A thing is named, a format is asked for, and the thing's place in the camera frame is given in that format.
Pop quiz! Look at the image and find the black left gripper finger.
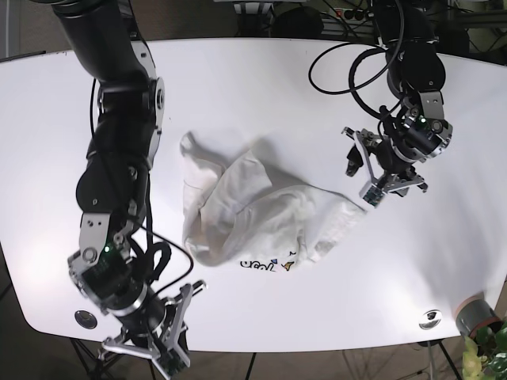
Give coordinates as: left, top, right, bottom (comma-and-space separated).
342, 127, 389, 179
360, 170, 429, 207

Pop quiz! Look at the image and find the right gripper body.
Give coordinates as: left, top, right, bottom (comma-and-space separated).
67, 238, 176, 341

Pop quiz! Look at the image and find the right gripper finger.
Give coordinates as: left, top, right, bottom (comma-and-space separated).
101, 332, 179, 377
158, 279, 208, 373

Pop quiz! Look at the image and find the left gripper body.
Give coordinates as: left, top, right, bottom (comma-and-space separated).
372, 99, 453, 179

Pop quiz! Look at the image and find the white printed T-shirt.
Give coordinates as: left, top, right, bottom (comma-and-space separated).
180, 133, 367, 273

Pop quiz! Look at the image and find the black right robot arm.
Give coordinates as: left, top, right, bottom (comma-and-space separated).
51, 1, 205, 379

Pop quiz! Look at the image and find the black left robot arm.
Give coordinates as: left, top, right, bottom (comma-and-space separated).
343, 1, 453, 207

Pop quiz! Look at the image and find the left silver table grommet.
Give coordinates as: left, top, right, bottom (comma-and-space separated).
74, 310, 97, 329

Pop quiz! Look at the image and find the silver table grommet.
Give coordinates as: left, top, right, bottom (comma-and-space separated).
418, 310, 442, 330
74, 310, 97, 329

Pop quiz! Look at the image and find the right silver table grommet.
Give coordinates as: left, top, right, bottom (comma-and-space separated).
418, 310, 442, 330

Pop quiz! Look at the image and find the grey plant pot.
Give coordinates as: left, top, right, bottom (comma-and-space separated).
454, 296, 503, 338

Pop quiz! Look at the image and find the green potted plant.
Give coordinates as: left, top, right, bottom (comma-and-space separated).
462, 321, 506, 380

